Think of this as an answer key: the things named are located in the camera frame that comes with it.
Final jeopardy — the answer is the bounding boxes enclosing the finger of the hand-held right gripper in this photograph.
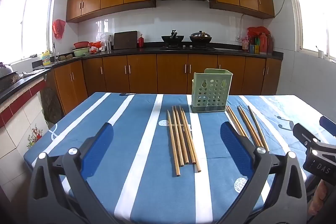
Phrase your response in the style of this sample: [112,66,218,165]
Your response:
[319,116,336,138]
[293,123,319,147]

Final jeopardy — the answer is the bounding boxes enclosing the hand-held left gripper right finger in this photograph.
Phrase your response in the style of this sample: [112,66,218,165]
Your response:
[218,121,307,224]

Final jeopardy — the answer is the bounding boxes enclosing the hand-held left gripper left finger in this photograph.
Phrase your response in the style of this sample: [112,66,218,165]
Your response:
[28,123,117,224]

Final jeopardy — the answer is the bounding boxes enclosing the dark wooden chopstick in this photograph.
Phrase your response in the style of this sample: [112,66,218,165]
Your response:
[247,105,270,153]

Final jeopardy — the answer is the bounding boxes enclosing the green perforated utensil holder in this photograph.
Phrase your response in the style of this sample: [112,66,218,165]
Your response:
[191,68,234,113]

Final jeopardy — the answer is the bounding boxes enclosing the person's right hand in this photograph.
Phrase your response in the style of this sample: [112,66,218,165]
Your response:
[307,179,329,216]

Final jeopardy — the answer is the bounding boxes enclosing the dark sack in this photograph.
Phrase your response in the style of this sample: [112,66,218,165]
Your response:
[41,87,63,123]

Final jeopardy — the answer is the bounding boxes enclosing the blue white striped tablecloth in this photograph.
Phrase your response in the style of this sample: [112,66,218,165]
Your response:
[23,92,336,224]

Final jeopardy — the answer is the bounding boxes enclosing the brown thermos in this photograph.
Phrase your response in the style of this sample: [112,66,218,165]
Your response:
[266,34,274,54]

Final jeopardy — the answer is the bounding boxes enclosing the wooden base cabinets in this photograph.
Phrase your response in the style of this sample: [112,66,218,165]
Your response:
[54,53,282,115]

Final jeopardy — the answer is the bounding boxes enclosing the green basin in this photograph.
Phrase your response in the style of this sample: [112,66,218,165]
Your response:
[72,48,91,57]

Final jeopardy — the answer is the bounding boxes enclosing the red thermos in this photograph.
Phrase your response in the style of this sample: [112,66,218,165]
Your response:
[260,33,268,54]

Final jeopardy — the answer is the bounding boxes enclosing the grey rag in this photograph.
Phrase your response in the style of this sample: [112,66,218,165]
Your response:
[22,68,46,76]

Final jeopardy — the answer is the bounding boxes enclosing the window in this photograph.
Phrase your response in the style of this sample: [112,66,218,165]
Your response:
[0,0,57,64]
[286,0,336,63]

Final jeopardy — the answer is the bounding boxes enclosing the gas stove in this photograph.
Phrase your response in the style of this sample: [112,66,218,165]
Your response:
[160,44,217,51]

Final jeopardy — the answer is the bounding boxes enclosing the black kitchen countertop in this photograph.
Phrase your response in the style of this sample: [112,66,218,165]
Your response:
[0,42,284,106]

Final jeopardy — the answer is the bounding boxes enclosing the dark cutting board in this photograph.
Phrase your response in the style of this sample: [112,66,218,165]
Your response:
[113,30,138,50]

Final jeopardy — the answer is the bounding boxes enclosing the pot with lid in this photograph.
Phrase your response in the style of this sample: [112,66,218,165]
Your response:
[189,30,212,45]

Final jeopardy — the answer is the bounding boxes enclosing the grey pot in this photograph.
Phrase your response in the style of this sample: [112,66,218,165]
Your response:
[0,63,20,90]

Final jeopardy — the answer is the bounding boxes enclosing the black wok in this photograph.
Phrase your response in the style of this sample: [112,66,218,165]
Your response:
[161,30,185,46]

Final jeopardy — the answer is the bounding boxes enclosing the white wall cable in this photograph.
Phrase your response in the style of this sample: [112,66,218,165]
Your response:
[240,0,289,41]

